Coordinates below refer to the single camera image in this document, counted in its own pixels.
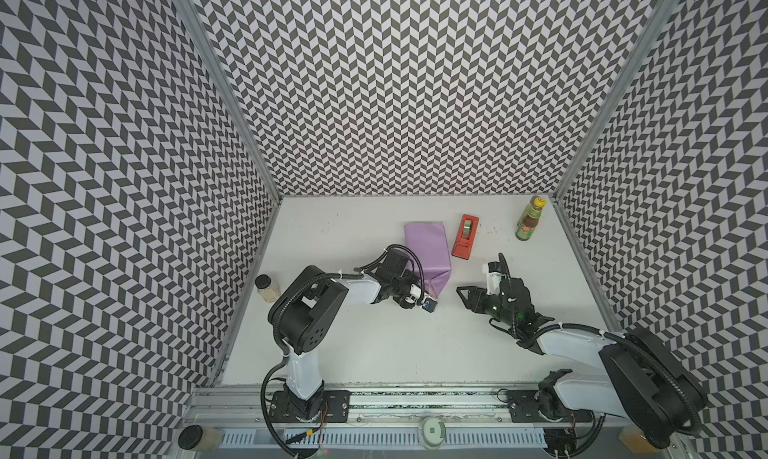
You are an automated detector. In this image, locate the left corner jar black lid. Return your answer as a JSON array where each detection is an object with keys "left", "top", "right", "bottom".
[{"left": 177, "top": 424, "right": 224, "bottom": 452}]

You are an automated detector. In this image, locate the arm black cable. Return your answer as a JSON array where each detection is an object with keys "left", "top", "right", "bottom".
[
  {"left": 551, "top": 323, "right": 704, "bottom": 436},
  {"left": 260, "top": 362, "right": 319, "bottom": 459}
]

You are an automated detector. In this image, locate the small jar black lid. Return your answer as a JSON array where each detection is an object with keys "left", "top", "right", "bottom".
[{"left": 254, "top": 274, "right": 281, "bottom": 303}]

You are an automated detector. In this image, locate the round white button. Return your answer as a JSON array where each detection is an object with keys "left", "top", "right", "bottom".
[{"left": 419, "top": 417, "right": 447, "bottom": 450}]

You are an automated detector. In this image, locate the pink wrapping paper sheet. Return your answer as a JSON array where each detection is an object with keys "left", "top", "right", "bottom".
[{"left": 404, "top": 222, "right": 452, "bottom": 299}]

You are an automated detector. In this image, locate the red tape dispenser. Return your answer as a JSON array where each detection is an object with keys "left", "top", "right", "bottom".
[{"left": 451, "top": 214, "right": 479, "bottom": 260}]

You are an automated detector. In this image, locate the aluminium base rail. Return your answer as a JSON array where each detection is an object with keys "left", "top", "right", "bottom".
[{"left": 181, "top": 381, "right": 593, "bottom": 428}]

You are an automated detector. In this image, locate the corner jar black lid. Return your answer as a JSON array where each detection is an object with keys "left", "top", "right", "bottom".
[
  {"left": 177, "top": 424, "right": 224, "bottom": 452},
  {"left": 618, "top": 425, "right": 658, "bottom": 455}
]

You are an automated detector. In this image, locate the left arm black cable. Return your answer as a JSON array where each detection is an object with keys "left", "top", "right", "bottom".
[{"left": 260, "top": 362, "right": 319, "bottom": 459}]

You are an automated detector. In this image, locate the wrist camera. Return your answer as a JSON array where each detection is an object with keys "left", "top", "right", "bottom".
[
  {"left": 483, "top": 261, "right": 504, "bottom": 278},
  {"left": 410, "top": 285, "right": 437, "bottom": 313}
]

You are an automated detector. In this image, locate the green sauce bottle yellow cap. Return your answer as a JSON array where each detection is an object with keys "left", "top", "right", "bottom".
[{"left": 515, "top": 196, "right": 547, "bottom": 241}]

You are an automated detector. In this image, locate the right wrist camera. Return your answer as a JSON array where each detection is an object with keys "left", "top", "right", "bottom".
[{"left": 483, "top": 261, "right": 504, "bottom": 278}]

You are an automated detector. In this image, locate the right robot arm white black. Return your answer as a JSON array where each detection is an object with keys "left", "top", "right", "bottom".
[{"left": 456, "top": 271, "right": 708, "bottom": 449}]

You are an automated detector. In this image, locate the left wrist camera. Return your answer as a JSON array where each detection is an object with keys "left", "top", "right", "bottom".
[{"left": 410, "top": 285, "right": 437, "bottom": 313}]

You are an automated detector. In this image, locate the right corner jar black lid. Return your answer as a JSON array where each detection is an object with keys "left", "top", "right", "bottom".
[{"left": 618, "top": 425, "right": 658, "bottom": 455}]

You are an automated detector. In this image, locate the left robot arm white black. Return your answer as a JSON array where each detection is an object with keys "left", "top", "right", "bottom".
[{"left": 268, "top": 244, "right": 431, "bottom": 420}]

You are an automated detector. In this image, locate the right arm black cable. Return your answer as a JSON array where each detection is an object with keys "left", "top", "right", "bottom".
[{"left": 551, "top": 323, "right": 704, "bottom": 436}]

